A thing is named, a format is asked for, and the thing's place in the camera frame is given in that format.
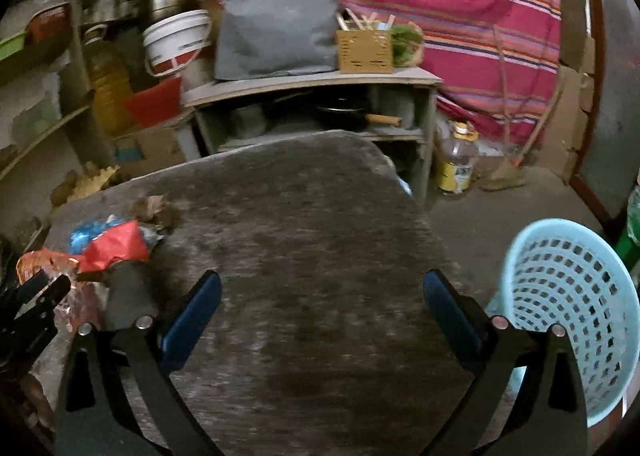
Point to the green leafy vegetables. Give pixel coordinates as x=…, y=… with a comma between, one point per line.
x=406, y=43

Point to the clear oil bottle yellow label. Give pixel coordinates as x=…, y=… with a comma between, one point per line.
x=455, y=160

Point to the yellow oil jug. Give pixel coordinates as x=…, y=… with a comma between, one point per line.
x=110, y=90

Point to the green plastic bag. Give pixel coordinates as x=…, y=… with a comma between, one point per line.
x=631, y=246

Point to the blue plastic wrapper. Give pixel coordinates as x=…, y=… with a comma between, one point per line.
x=92, y=233

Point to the grey fabric bag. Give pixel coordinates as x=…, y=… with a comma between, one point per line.
x=275, y=30

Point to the red snack wrapper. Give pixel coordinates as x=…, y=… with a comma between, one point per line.
x=117, y=246

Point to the white plastic bucket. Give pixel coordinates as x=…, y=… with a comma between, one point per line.
x=175, y=43

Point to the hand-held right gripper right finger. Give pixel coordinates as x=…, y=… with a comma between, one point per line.
x=447, y=316

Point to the orange snack wrapper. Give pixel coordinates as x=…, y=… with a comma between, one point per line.
x=45, y=263

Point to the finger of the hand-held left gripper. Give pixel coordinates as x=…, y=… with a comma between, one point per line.
x=32, y=286
x=47, y=296

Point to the straw broom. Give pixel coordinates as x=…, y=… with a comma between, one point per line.
x=502, y=175

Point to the low wooden shelf unit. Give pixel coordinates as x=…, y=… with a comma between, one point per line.
x=320, y=80

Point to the light blue plastic object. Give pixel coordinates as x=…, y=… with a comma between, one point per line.
x=404, y=185

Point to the brown crumpled paper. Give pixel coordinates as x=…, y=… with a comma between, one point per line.
x=155, y=213

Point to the cardboard box with blue print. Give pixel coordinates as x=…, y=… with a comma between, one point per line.
x=150, y=150

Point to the bundle of chopsticks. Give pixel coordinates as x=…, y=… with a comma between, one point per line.
x=362, y=21

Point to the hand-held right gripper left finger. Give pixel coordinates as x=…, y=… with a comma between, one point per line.
x=192, y=321

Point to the tall wooden rack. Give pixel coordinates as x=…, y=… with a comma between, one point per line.
x=75, y=35

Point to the light blue plastic basket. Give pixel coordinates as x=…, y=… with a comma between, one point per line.
x=565, y=286

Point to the wooden stick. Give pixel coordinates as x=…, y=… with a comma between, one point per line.
x=542, y=123

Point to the red plastic bin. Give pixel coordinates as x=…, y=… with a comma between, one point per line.
x=155, y=103

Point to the grey door with brown frame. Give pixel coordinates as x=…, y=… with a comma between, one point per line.
x=610, y=85

